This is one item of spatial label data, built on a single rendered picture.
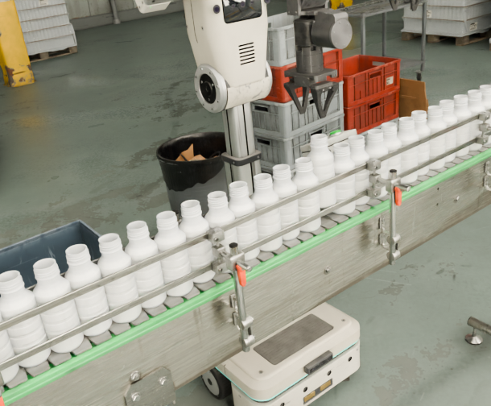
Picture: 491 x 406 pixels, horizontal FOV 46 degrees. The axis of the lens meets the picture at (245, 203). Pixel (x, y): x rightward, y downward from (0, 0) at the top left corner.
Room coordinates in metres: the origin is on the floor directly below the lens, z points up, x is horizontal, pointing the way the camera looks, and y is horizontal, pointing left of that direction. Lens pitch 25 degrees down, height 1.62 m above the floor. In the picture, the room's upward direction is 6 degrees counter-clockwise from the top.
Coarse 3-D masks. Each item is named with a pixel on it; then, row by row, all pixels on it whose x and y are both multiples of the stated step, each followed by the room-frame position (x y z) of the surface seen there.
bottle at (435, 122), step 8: (432, 112) 1.42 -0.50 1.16; (440, 112) 1.42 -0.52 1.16; (432, 120) 1.42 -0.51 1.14; (440, 120) 1.42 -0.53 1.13; (432, 128) 1.41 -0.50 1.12; (440, 128) 1.40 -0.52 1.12; (440, 136) 1.40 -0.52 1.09; (432, 144) 1.40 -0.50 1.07; (440, 144) 1.40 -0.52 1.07; (432, 152) 1.40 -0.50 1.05; (440, 152) 1.40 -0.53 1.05; (440, 160) 1.40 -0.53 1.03; (432, 168) 1.40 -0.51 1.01; (440, 168) 1.41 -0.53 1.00
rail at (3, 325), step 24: (408, 144) 1.32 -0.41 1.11; (360, 168) 1.22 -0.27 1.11; (312, 192) 1.13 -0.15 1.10; (312, 216) 1.13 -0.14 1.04; (192, 240) 0.95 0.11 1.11; (264, 240) 1.05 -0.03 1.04; (144, 264) 0.89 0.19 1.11; (96, 288) 0.84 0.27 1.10; (168, 288) 0.91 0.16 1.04; (120, 312) 0.86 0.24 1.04; (72, 336) 0.80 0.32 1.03
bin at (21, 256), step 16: (80, 224) 1.43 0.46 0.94; (32, 240) 1.37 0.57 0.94; (48, 240) 1.39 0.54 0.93; (64, 240) 1.41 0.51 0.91; (80, 240) 1.44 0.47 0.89; (96, 240) 1.36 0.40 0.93; (0, 256) 1.32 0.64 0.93; (16, 256) 1.34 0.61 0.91; (32, 256) 1.36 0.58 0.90; (48, 256) 1.38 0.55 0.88; (64, 256) 1.41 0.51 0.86; (96, 256) 1.38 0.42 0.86; (0, 272) 1.31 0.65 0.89; (32, 272) 1.35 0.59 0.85
